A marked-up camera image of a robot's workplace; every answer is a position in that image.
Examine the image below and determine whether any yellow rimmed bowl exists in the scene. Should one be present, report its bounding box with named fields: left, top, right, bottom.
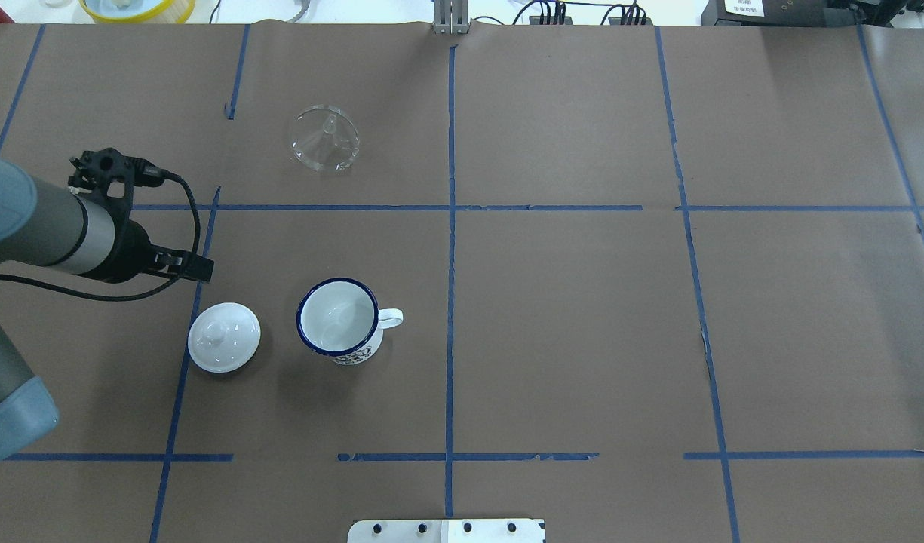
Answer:
left=78, top=1, right=197, bottom=24

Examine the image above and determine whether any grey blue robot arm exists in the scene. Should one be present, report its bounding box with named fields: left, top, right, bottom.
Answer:
left=0, top=148, right=214, bottom=461

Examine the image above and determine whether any clear glass funnel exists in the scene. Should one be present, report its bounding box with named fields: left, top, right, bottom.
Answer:
left=288, top=104, right=361, bottom=173

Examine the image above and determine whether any metal base plate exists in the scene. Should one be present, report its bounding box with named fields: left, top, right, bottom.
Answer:
left=347, top=518, right=547, bottom=542

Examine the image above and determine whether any white ceramic lid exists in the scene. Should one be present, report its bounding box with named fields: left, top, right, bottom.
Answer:
left=186, top=302, right=262, bottom=374

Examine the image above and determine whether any grey metal bracket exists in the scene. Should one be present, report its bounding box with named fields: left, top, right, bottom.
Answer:
left=431, top=0, right=471, bottom=35

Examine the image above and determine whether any black electronics box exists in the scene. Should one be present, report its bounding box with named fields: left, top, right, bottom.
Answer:
left=700, top=1, right=858, bottom=28

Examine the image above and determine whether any white enamel mug blue rim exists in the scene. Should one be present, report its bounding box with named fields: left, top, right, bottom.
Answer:
left=296, top=276, right=404, bottom=367

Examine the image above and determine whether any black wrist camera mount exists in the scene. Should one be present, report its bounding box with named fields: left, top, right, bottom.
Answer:
left=66, top=148, right=167, bottom=222

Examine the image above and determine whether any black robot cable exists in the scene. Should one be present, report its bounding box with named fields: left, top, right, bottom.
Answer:
left=0, top=172, right=202, bottom=303

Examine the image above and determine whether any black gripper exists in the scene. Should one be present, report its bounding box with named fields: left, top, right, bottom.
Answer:
left=92, top=219, right=216, bottom=283

